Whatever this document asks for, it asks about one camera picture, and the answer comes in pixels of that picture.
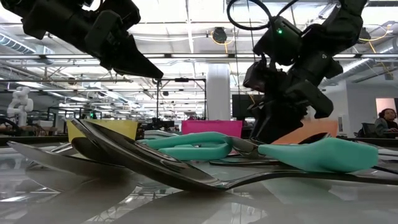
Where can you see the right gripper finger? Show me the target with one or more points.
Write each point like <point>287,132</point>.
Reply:
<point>262,121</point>
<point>289,121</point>

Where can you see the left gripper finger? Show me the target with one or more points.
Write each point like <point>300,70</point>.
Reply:
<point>133,59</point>

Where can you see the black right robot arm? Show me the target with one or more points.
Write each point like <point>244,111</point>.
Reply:
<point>335,31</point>

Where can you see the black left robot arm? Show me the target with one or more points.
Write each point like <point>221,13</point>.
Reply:
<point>46,18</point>

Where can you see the black monitor screen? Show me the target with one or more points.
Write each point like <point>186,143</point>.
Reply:
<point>241,105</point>

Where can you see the orange plastic bin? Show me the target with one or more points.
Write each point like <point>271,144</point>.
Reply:
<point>320,129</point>

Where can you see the pink plastic bin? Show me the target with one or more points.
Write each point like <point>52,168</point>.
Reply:
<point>211,129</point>

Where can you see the white round pillar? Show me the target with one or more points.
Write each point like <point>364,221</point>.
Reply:
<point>218,93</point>

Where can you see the black bench machine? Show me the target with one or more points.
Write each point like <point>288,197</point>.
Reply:
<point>158,124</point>

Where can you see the yellow plastic bin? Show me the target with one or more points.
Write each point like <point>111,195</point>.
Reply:
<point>118,127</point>

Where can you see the black office chair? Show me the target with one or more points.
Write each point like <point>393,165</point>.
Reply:
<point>368,129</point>

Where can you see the person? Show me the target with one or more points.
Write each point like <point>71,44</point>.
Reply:
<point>385,119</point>

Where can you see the cluttered workbench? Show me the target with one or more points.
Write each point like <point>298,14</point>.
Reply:
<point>43,124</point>

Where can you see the black metal gantry frame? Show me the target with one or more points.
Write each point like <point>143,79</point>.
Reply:
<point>182,80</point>

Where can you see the white wall box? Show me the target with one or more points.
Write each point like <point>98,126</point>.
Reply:
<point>342,124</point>

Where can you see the silver ventilation duct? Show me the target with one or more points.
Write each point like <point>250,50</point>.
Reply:
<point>18,46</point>
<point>357,67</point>

